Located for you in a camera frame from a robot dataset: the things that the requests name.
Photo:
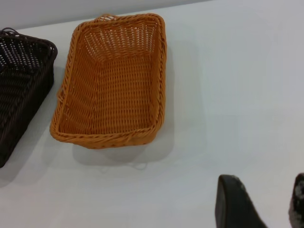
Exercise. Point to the black wicker basket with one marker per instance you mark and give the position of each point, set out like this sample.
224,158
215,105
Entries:
19,95

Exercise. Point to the orange wicker basket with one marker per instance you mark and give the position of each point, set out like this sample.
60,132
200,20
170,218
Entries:
114,95

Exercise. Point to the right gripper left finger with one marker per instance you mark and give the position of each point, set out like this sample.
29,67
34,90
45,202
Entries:
234,209

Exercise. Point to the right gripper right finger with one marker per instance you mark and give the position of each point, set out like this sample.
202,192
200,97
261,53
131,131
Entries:
298,204

